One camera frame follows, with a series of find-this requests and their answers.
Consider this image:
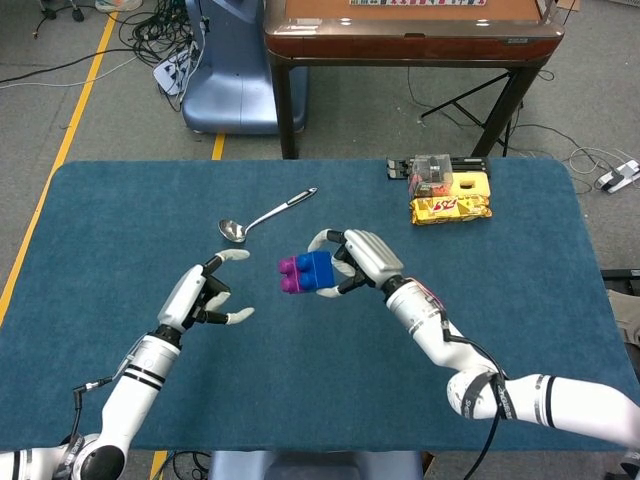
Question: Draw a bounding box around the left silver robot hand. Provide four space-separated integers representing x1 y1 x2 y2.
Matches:
157 248 256 336

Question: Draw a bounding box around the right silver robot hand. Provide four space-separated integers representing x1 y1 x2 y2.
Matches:
306 228 405 300

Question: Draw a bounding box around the blue and purple toy block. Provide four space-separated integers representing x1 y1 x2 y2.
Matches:
294 249 336 294

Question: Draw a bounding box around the purple building block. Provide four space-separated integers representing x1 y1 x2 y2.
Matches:
277 254 302 296

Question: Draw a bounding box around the yellow biscuit packet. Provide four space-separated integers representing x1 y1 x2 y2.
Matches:
409 195 494 227

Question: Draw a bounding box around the black flat device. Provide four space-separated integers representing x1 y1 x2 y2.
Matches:
385 156 492 181

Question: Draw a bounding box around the blue felt table cover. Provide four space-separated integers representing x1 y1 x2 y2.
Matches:
0 158 629 454

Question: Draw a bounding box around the clear plastic box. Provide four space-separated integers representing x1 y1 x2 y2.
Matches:
407 154 454 199

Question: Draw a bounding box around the yellow box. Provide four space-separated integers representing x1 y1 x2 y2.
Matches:
447 169 492 199

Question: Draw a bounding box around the black tripod stand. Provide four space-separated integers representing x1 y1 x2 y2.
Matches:
418 69 526 144

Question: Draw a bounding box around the blue-grey robot torso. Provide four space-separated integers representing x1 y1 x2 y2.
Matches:
207 449 426 480

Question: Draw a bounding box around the brown mahjong table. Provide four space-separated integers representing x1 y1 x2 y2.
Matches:
263 0 566 160

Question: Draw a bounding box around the white power strip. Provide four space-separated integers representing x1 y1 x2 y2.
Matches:
152 49 194 96

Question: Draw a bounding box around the white foot pedal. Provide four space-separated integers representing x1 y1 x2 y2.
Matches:
593 158 640 194

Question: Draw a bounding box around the black and beige seat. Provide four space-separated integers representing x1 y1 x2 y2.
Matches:
601 268 640 346

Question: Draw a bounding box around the black wheeled stool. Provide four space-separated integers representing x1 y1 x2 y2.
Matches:
38 0 85 22

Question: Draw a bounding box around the steel ladle black handle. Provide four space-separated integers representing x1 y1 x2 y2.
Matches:
217 186 319 245

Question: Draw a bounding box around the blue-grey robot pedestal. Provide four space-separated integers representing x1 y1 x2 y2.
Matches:
181 0 310 136

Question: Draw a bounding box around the floor cable bundle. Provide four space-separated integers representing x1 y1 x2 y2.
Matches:
117 0 201 114

